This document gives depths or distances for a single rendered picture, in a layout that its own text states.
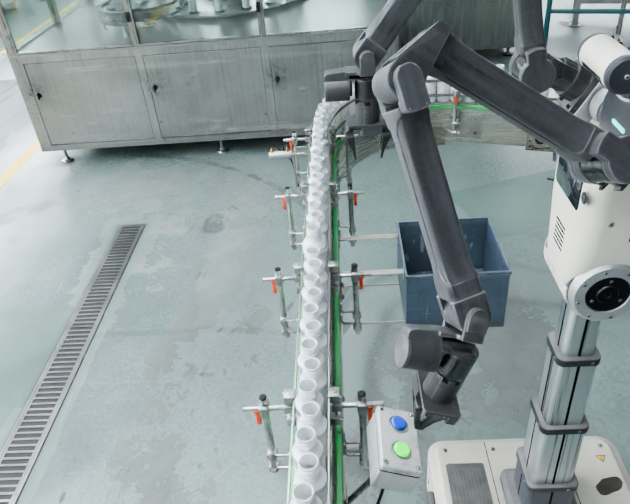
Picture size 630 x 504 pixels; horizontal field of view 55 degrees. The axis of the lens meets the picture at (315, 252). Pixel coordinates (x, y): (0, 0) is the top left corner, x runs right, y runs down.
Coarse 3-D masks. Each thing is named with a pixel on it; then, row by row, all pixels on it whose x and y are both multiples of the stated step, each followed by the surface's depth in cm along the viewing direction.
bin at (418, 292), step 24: (408, 240) 212; (480, 240) 211; (408, 264) 218; (480, 264) 217; (504, 264) 186; (408, 288) 185; (432, 288) 185; (504, 288) 185; (408, 312) 191; (432, 312) 191; (504, 312) 190
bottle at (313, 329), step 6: (306, 324) 136; (312, 324) 138; (318, 324) 137; (306, 330) 135; (312, 330) 134; (318, 330) 135; (306, 336) 137; (312, 336) 135; (318, 336) 135; (324, 336) 138; (318, 342) 136; (324, 342) 137; (324, 348) 137; (324, 354) 138
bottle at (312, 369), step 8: (304, 360) 127; (312, 360) 128; (304, 368) 126; (312, 368) 129; (320, 368) 126; (304, 376) 127; (312, 376) 125; (320, 376) 127; (320, 384) 127; (320, 392) 127
